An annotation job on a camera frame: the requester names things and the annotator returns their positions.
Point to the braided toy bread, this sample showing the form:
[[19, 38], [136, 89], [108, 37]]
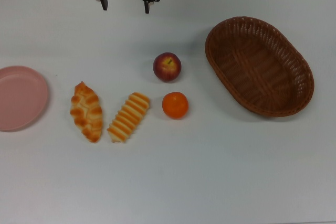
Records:
[[86, 111]]

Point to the pink plate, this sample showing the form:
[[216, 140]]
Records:
[[18, 98]]

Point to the striped toy bread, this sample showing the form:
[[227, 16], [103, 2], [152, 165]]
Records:
[[128, 117]]

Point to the red toy apple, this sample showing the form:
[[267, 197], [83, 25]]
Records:
[[167, 66]]

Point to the brown woven basket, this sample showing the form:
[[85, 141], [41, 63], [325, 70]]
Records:
[[260, 72]]

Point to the toy orange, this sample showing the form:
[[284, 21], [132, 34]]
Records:
[[175, 105]]

